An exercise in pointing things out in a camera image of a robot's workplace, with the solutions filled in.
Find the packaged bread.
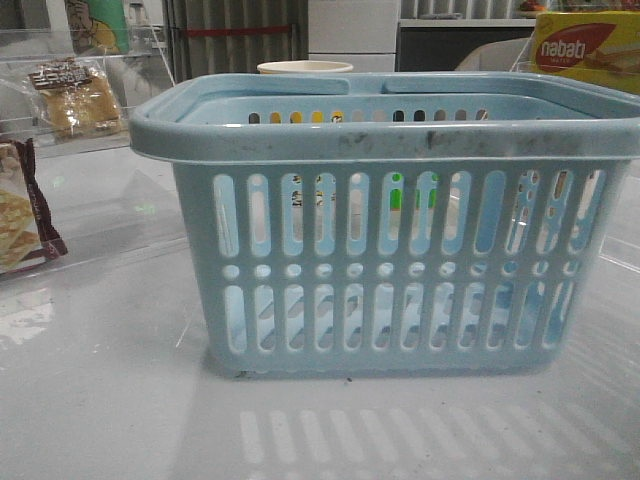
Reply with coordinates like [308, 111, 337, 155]
[28, 58, 123, 141]

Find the light blue plastic basket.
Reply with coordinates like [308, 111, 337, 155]
[129, 72, 639, 376]

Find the green yellow box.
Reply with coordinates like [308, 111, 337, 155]
[390, 172, 439, 210]

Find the yellow paper snack cup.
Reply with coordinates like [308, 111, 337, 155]
[257, 60, 354, 74]

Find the white cabinet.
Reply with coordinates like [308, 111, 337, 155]
[307, 1, 401, 72]

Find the clear acrylic left display shelf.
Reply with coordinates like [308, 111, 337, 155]
[0, 24, 191, 351]

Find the clear acrylic display shelf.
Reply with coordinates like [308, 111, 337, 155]
[509, 37, 640, 271]
[0, 24, 191, 351]

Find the brown wafer snack bag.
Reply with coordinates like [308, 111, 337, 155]
[1, 140, 68, 275]

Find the clear acrylic right display shelf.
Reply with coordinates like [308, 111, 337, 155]
[509, 37, 640, 271]

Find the green yellow snack bag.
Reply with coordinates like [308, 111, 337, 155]
[64, 0, 130, 55]

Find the plate of fruit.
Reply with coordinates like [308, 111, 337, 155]
[517, 0, 547, 15]

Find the yellow nabati wafer box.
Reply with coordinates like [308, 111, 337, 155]
[530, 11, 639, 94]

